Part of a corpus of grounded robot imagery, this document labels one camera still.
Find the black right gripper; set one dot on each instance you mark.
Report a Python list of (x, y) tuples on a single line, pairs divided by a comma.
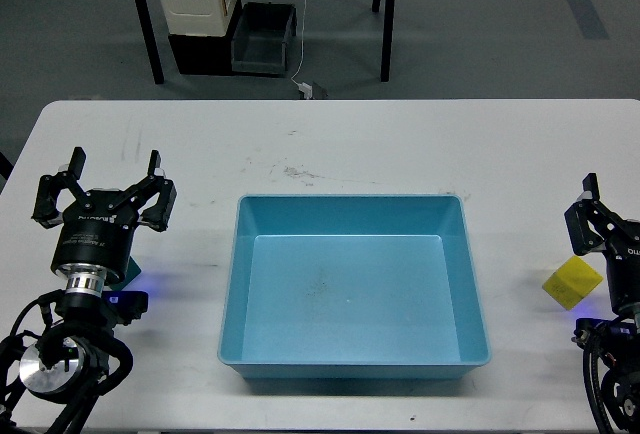
[(591, 229)]

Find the white power adapter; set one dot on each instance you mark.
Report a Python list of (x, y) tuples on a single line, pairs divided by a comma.
[(305, 91)]

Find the black table leg left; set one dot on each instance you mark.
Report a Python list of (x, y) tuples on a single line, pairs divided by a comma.
[(149, 41)]

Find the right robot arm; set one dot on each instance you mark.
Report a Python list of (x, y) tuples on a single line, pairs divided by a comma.
[(610, 348)]

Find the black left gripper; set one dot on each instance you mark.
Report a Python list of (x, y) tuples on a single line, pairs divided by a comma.
[(96, 230)]

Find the green block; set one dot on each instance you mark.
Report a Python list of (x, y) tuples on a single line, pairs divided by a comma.
[(133, 270)]

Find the black crate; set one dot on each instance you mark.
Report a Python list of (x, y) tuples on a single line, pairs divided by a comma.
[(206, 55)]

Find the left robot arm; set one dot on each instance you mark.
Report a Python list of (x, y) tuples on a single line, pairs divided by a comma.
[(62, 348)]

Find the yellow block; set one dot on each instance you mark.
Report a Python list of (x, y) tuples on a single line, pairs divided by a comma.
[(572, 282)]

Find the blue plastic box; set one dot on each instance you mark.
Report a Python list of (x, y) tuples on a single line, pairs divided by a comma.
[(352, 286)]

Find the black table leg right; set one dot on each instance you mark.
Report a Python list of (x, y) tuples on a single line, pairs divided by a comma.
[(386, 14)]

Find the grey plastic bin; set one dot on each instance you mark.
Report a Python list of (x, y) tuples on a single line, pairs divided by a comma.
[(262, 38)]

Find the black table leg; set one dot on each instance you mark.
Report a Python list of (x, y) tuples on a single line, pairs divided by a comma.
[(386, 14), (149, 41)]

